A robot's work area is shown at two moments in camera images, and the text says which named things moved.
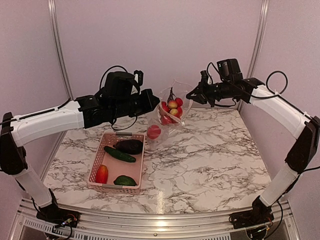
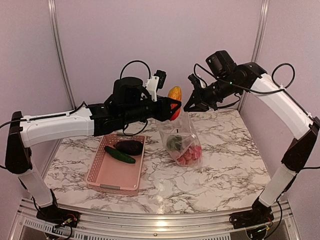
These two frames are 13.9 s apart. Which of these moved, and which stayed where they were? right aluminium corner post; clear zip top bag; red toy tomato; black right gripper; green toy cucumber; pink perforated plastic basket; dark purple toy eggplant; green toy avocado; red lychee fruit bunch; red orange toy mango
Moved: clear zip top bag; red orange toy mango; green toy avocado; red lychee fruit bunch; red toy tomato; black right gripper
Stayed: pink perforated plastic basket; right aluminium corner post; dark purple toy eggplant; green toy cucumber
